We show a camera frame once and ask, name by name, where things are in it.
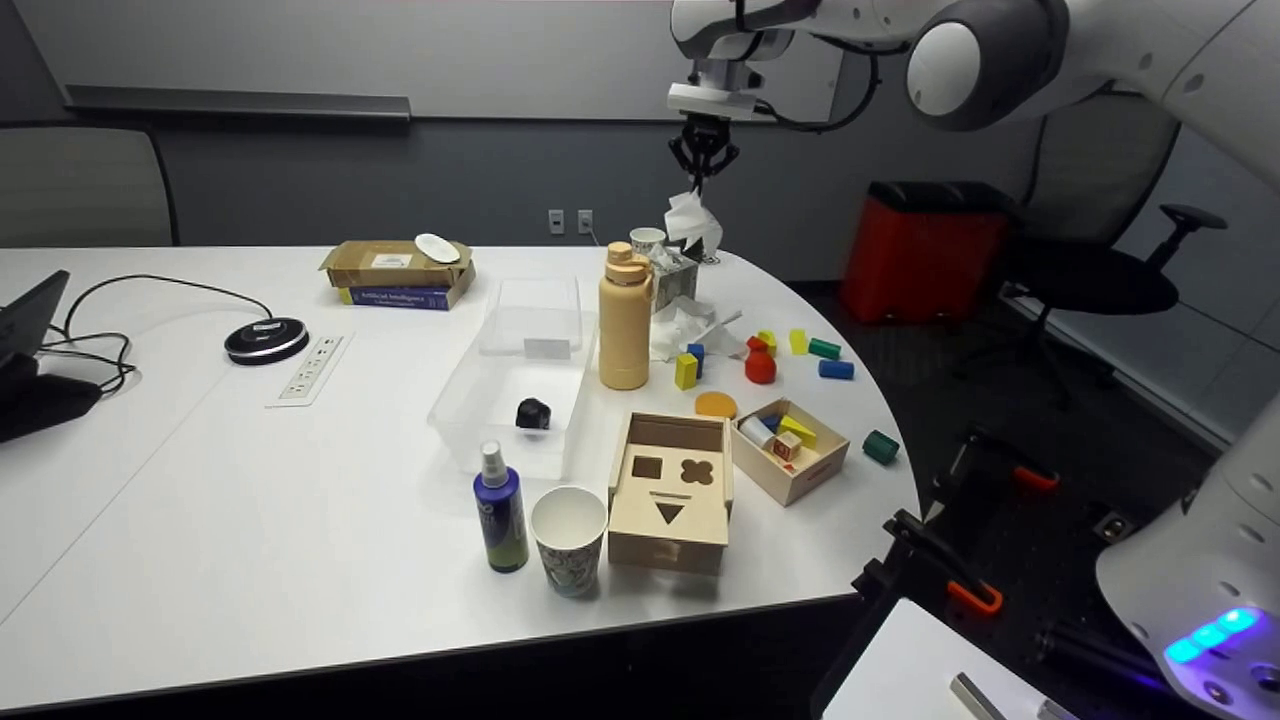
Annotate white wipe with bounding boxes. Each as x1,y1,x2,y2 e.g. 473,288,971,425
663,187,729,263

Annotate green rounded block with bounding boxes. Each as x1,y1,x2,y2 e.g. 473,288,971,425
858,425,902,467

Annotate white paper sheet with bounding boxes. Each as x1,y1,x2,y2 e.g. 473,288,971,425
817,594,1073,720

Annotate black round puck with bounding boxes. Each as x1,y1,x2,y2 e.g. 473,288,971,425
220,310,310,367

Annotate black cable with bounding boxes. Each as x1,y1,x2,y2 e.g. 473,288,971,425
37,267,277,393

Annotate black laptop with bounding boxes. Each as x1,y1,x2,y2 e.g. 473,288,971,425
0,267,108,444

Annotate black orange clamp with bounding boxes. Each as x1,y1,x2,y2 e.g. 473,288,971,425
853,508,1013,632
930,427,1067,517

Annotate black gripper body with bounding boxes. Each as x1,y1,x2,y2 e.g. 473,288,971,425
675,113,736,161

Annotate patterned paper cup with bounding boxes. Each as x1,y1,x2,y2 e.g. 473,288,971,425
527,478,611,601

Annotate blue book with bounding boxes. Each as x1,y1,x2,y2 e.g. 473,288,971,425
346,279,455,310

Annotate black office chair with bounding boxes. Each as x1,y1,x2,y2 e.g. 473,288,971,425
995,90,1231,402

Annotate red trash bin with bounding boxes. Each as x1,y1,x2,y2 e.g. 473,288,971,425
834,181,1013,327

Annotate whiteboard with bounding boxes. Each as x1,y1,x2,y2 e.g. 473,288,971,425
11,0,858,128

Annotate white power strip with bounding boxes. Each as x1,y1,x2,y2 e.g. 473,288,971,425
265,330,346,410

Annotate beige chair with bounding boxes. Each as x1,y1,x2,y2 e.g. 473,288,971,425
0,119,178,249

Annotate tan plastic bottle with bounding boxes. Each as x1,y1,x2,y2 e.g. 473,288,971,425
597,234,655,393

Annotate purple spray bottle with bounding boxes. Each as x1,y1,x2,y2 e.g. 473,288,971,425
473,439,532,577

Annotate white round tape dispenser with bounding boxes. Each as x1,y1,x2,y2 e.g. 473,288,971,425
412,228,462,267

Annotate wooden shape sorter box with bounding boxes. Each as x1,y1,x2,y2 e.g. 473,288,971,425
603,406,739,577

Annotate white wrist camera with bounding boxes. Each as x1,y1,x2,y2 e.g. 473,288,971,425
663,77,775,125

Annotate brown cardboard box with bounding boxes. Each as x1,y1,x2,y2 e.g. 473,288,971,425
321,234,478,296

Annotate small wooden tray box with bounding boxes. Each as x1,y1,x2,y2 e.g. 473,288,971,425
729,394,853,508

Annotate clear plastic bin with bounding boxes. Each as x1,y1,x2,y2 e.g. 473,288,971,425
429,348,591,483

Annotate silver tissue box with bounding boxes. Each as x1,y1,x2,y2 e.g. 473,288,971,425
644,249,703,310

